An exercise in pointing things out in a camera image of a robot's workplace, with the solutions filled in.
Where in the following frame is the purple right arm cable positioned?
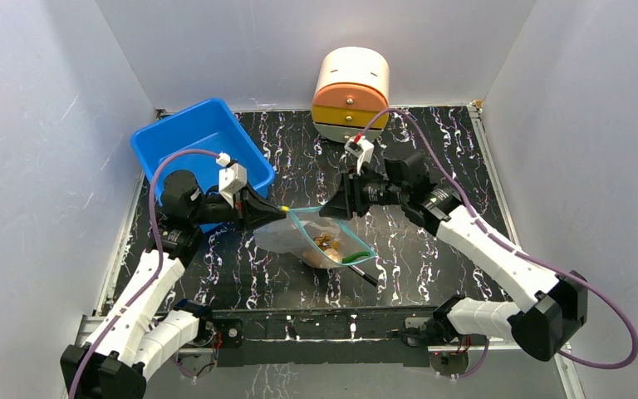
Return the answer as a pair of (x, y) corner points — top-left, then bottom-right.
(358, 107), (638, 370)

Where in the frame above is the black and white pen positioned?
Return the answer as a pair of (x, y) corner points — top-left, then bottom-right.
(349, 266), (378, 287)

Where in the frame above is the blue plastic bin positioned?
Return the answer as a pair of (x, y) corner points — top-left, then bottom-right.
(130, 98), (275, 232)

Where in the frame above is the pastel mini drawer cabinet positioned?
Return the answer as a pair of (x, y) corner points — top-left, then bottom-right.
(311, 47), (390, 142)

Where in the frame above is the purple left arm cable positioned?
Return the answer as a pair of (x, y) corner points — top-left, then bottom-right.
(68, 148), (221, 399)

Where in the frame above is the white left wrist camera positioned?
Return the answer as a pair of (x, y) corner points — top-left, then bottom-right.
(216, 152), (248, 209)

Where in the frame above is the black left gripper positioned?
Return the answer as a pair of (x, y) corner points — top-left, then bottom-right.
(190, 180), (287, 237)

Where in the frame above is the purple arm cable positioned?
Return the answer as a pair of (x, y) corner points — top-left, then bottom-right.
(68, 148), (221, 399)
(358, 107), (638, 370)

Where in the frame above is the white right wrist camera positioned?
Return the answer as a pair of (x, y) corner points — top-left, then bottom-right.
(344, 134), (374, 175)

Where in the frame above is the aluminium frame rail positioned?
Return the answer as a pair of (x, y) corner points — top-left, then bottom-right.
(71, 313), (573, 365)

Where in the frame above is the brown longan bunch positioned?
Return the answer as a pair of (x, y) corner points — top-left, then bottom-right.
(312, 232), (341, 250)

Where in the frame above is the green chili pepper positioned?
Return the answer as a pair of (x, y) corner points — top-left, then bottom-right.
(341, 251), (372, 264)

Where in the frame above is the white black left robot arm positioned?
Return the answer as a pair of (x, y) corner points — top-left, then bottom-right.
(61, 165), (288, 398)

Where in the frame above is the clear zip top bag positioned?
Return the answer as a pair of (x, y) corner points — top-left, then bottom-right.
(253, 207), (376, 269)

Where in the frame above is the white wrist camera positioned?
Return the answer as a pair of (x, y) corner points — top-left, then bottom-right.
(216, 152), (248, 209)
(344, 134), (374, 175)

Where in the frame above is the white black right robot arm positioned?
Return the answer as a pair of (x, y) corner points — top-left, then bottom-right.
(319, 152), (587, 362)

